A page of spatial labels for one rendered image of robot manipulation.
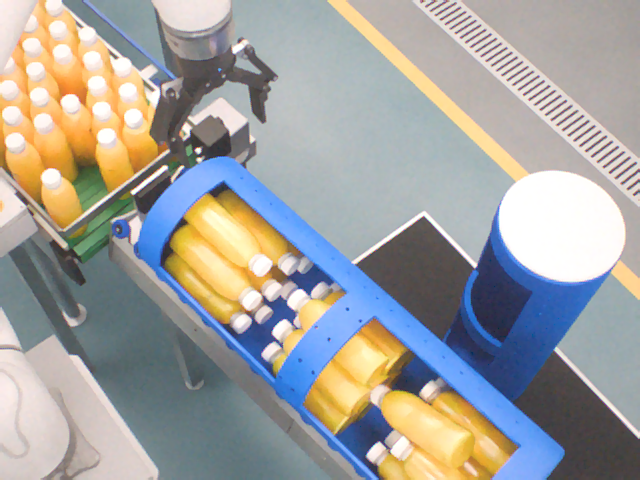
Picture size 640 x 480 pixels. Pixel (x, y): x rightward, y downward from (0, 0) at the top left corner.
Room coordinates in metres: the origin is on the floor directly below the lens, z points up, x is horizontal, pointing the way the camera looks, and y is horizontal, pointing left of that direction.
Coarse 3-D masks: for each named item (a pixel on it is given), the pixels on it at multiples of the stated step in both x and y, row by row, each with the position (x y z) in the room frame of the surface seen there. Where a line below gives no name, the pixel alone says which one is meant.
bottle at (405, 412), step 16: (384, 400) 0.51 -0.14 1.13; (400, 400) 0.50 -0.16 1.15; (416, 400) 0.50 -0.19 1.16; (384, 416) 0.48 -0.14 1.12; (400, 416) 0.47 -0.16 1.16; (416, 416) 0.47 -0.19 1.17; (432, 416) 0.46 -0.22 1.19; (400, 432) 0.45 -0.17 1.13; (416, 432) 0.44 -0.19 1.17; (432, 432) 0.43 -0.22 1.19; (448, 432) 0.43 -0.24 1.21; (464, 432) 0.43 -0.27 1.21; (432, 448) 0.41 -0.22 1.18; (448, 448) 0.40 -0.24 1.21; (464, 448) 0.41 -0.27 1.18; (448, 464) 0.38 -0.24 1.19
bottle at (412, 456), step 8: (408, 448) 0.42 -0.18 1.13; (416, 448) 0.42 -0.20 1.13; (400, 456) 0.41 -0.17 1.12; (408, 456) 0.41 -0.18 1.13; (416, 456) 0.40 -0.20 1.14; (424, 456) 0.40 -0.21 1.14; (432, 456) 0.40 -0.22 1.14; (408, 464) 0.39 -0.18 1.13; (416, 464) 0.39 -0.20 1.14; (424, 464) 0.39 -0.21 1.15; (432, 464) 0.39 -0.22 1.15; (440, 464) 0.39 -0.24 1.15; (408, 472) 0.38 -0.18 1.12; (416, 472) 0.38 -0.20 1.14; (424, 472) 0.37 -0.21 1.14; (432, 472) 0.37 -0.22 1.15; (440, 472) 0.37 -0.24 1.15; (448, 472) 0.38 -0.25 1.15; (456, 472) 0.38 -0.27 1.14
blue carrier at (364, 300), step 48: (192, 192) 0.87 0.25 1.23; (240, 192) 0.88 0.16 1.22; (144, 240) 0.80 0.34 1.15; (240, 336) 0.67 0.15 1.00; (336, 336) 0.59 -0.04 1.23; (432, 336) 0.62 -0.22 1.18; (288, 384) 0.52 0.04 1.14; (480, 384) 0.53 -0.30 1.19; (384, 432) 0.50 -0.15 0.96; (528, 432) 0.44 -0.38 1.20
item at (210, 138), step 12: (204, 120) 1.21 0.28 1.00; (216, 120) 1.21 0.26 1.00; (192, 132) 1.17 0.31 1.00; (204, 132) 1.17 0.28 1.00; (216, 132) 1.17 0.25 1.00; (228, 132) 1.18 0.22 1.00; (192, 144) 1.17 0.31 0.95; (204, 144) 1.14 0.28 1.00; (216, 144) 1.15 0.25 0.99; (228, 144) 1.17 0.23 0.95; (204, 156) 1.14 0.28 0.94; (216, 156) 1.15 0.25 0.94
